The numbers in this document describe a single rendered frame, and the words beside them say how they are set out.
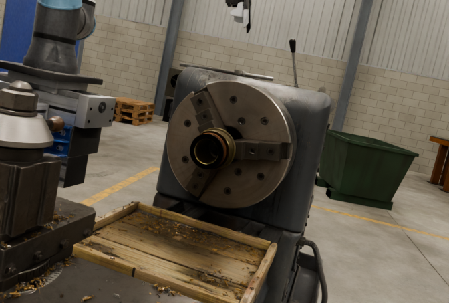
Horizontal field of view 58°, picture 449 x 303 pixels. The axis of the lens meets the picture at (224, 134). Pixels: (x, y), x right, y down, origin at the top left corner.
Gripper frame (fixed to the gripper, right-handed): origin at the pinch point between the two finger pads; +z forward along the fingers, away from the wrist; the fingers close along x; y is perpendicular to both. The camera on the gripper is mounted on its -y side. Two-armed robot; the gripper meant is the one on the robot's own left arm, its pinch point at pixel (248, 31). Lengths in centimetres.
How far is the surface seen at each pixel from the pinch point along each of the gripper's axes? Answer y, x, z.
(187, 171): 13, 41, 39
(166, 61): 282, -948, -43
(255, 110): -4.4, 42.7, 23.5
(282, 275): -12, 31, 70
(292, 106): -13.6, 28.3, 23.3
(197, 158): 7, 56, 33
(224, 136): 2, 53, 28
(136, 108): 274, -669, 68
